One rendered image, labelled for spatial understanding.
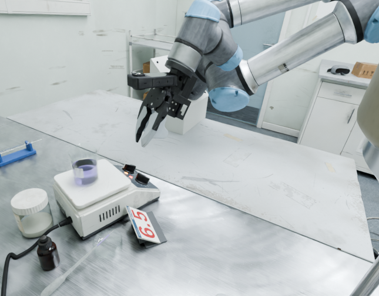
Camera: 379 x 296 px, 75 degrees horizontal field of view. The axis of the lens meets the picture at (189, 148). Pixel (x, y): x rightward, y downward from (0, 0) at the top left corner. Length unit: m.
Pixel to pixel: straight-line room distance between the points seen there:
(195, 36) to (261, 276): 0.51
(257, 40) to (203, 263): 2.96
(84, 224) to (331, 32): 0.72
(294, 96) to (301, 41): 2.57
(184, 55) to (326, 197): 0.54
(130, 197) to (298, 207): 0.42
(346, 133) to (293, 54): 2.12
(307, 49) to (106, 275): 0.70
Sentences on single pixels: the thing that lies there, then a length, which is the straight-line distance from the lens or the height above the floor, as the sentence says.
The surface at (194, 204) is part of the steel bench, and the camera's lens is 0.62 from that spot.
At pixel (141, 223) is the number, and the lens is 0.54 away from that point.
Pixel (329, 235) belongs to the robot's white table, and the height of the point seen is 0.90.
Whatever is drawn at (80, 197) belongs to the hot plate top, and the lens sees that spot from 0.52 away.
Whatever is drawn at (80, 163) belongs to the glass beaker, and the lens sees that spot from 0.51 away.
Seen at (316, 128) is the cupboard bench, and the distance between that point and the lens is 2.80.
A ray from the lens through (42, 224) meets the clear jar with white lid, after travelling 0.57.
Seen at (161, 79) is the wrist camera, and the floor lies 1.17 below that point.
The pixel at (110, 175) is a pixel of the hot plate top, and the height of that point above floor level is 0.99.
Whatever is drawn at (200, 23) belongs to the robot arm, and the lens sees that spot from 0.62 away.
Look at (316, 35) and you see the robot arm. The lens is 0.76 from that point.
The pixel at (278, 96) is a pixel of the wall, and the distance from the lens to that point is 3.33.
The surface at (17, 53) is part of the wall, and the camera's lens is 2.09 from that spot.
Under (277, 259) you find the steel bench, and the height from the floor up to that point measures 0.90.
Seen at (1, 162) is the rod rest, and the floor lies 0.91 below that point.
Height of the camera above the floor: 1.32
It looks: 30 degrees down
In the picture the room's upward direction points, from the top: 6 degrees clockwise
